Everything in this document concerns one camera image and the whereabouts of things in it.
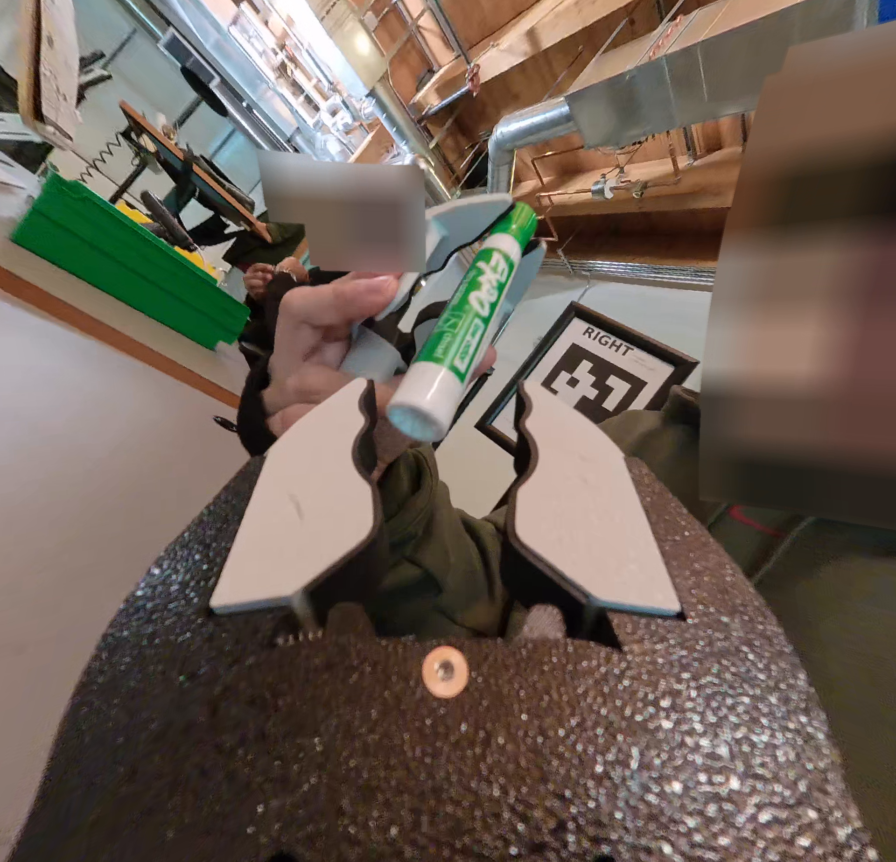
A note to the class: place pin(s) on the silver round elbow duct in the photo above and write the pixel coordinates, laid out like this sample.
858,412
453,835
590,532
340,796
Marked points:
532,127

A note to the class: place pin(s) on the green dry erase marker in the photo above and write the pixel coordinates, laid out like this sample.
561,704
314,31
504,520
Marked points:
469,309

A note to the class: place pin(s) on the black floor lamp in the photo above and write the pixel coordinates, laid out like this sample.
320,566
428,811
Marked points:
203,88

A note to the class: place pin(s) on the silver insulated duct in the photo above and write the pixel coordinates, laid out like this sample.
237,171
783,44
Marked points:
392,113

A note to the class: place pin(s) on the wooden top standing desk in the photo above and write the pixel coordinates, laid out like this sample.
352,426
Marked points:
150,130

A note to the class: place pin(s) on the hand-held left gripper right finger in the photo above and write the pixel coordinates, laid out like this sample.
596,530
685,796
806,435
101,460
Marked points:
595,526

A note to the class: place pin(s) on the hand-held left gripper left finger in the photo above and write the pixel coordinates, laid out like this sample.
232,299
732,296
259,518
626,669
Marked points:
301,519

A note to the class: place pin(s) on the person's right hand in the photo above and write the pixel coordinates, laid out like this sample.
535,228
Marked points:
315,337

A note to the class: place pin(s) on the green plastic bin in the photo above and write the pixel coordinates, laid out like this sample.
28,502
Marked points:
126,267

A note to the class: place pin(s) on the rectangular metal duct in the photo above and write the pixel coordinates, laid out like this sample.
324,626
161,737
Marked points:
665,92

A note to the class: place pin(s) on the person's torso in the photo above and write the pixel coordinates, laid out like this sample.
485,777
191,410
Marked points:
840,666

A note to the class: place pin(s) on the printed instruction sheet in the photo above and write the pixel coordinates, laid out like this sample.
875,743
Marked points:
59,57

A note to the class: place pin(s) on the black framed tag sign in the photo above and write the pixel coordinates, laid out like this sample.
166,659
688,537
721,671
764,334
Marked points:
602,358

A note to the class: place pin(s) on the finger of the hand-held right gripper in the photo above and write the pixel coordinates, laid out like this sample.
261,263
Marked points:
533,256
469,214

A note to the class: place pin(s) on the yellow plastic bin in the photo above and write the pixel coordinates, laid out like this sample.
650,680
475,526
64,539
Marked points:
203,267

